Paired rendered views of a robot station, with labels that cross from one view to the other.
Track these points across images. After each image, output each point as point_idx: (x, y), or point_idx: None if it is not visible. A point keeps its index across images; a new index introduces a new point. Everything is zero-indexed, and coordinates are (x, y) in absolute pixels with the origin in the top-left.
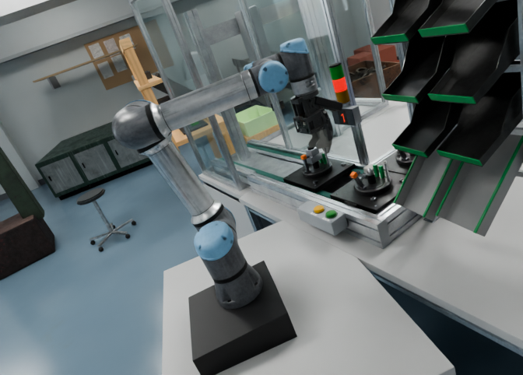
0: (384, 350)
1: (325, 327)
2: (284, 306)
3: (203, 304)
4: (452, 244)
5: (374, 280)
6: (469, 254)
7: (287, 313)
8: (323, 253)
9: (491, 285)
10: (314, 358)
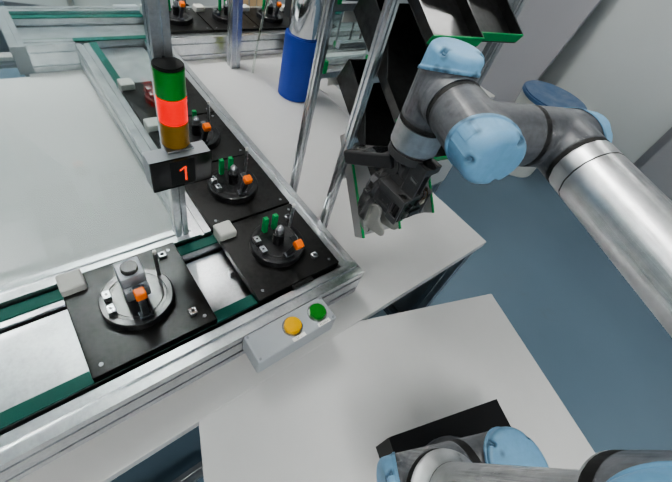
0: (483, 331)
1: (461, 377)
2: (488, 402)
3: None
4: (367, 239)
5: (401, 314)
6: (384, 236)
7: (496, 399)
8: (337, 358)
9: (421, 242)
10: (498, 395)
